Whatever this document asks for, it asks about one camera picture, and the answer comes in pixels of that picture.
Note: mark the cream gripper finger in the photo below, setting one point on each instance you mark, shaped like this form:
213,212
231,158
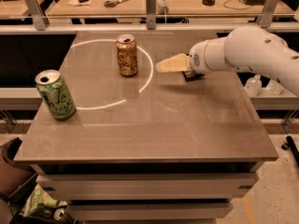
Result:
176,63

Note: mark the black RXBAR chocolate bar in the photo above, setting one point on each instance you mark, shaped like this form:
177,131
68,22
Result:
191,76

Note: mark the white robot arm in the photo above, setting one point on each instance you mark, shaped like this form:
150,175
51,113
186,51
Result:
245,49

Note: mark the orange LaCroix can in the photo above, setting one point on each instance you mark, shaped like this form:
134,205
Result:
127,55

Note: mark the white power adapter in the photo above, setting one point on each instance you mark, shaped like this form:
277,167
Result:
161,6

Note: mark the clear sanitizer bottle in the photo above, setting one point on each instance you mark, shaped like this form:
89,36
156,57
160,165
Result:
274,88
253,85

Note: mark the scissors on desk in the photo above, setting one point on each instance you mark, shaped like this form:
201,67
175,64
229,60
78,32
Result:
113,3

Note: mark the white paper under phone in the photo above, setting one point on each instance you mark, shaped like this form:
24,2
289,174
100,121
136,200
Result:
76,3

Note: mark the upper grey drawer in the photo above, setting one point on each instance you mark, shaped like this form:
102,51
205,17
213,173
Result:
148,187

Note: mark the grey drawer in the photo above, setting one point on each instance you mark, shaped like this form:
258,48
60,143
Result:
150,211
148,187

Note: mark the green LaCroix can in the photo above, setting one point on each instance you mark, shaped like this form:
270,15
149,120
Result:
55,94

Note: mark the black chair leg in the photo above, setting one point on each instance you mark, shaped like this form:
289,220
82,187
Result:
289,144

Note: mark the lower grey drawer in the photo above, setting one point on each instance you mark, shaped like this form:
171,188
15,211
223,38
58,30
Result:
150,211

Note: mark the green chip bag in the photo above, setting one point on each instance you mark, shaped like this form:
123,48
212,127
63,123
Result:
41,204

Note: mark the brown bin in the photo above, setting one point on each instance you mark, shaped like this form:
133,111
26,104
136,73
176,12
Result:
16,180

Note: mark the middle metal bracket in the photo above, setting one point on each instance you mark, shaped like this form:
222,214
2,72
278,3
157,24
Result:
151,14

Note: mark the metal bracket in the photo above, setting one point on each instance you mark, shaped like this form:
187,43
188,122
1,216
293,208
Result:
151,14
40,21
264,20

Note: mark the right metal bracket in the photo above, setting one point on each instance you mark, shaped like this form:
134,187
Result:
264,20

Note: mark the left metal bracket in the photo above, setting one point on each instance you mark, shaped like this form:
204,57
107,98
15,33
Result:
40,21

